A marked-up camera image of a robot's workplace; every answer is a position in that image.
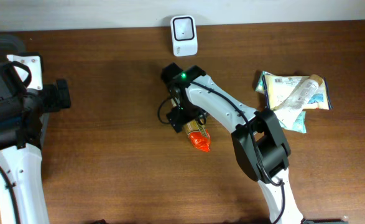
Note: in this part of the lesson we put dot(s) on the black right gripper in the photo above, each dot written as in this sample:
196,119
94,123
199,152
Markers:
176,114

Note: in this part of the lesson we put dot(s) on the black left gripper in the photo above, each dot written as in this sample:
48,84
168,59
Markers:
53,91

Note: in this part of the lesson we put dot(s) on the orange spaghetti pack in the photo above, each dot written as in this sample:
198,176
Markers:
198,135

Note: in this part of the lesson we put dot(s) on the yellow white snack bag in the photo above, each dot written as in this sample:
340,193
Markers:
281,88

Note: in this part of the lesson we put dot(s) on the white refill pouch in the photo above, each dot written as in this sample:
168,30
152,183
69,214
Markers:
288,111

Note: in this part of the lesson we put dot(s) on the mint green wipes pack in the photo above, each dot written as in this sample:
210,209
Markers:
298,125

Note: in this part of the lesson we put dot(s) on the green Kleenex tissue pack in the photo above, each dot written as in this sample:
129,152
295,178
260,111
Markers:
264,81

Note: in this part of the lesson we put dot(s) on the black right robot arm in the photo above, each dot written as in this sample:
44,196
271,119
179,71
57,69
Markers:
260,146

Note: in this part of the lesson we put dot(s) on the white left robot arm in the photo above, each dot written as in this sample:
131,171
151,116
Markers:
21,193

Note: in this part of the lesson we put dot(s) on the white barcode scanner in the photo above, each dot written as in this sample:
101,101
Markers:
184,36

